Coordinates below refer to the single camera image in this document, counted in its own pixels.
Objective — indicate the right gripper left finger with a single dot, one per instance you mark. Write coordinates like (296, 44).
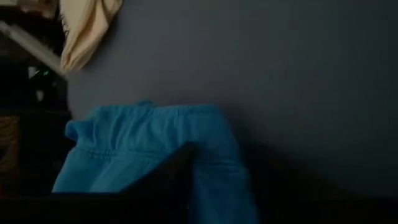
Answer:
(93, 208)

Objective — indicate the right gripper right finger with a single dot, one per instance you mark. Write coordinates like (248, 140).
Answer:
(311, 211)

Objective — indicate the bright blue garment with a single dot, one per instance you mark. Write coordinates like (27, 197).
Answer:
(140, 133)

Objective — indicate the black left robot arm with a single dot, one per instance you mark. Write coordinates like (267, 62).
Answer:
(18, 90)

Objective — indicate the blue table mat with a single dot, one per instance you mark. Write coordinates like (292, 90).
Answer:
(248, 62)

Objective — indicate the grey metal bar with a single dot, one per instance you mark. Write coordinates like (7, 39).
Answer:
(31, 46)

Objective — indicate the cream canvas tote bag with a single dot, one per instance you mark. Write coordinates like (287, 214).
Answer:
(87, 31)

